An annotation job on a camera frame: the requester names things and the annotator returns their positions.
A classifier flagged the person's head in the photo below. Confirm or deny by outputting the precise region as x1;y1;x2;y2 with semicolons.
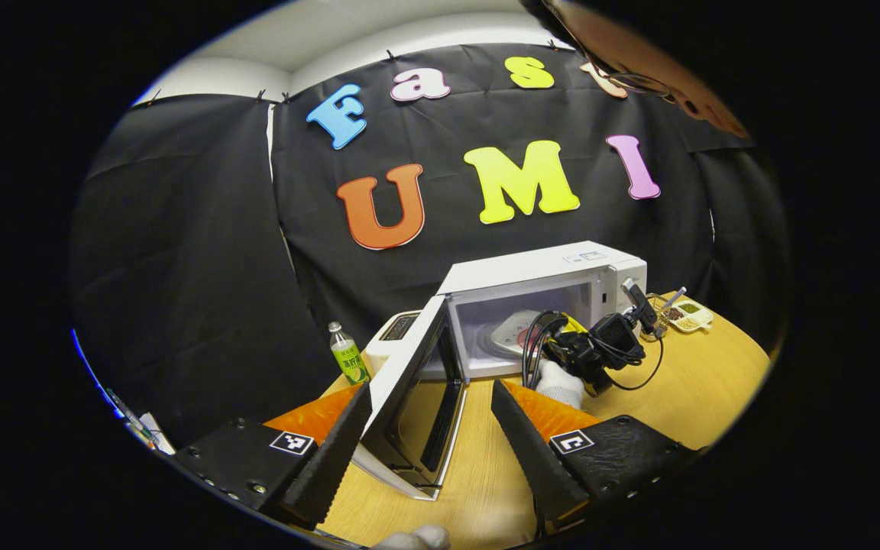
520;0;754;140

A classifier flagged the white divided dish with beans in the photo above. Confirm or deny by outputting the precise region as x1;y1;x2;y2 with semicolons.
662;299;714;334

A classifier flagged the thin grey rod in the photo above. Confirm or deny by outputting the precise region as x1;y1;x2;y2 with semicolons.
106;388;157;448

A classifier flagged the white microwave oven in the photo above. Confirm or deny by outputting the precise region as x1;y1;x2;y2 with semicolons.
348;241;649;502

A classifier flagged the black cable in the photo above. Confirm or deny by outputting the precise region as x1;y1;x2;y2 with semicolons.
522;309;664;392

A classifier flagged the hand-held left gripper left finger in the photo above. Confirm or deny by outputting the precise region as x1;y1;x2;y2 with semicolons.
173;380;374;529

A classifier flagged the white square plate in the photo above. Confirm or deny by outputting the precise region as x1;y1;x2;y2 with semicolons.
490;309;555;358

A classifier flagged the white toaster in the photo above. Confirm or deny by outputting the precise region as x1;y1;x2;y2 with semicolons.
364;311;422;375

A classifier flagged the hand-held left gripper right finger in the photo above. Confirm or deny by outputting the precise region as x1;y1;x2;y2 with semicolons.
490;378;704;528

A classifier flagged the black backdrop cloth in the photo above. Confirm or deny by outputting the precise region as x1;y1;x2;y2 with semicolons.
70;42;792;448

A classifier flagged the white paper sheet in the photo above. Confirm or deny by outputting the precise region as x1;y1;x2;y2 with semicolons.
138;412;175;455

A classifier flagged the metal wire basket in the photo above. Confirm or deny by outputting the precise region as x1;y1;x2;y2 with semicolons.
646;294;675;338

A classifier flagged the green drink bottle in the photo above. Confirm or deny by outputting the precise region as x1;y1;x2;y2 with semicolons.
328;321;370;385

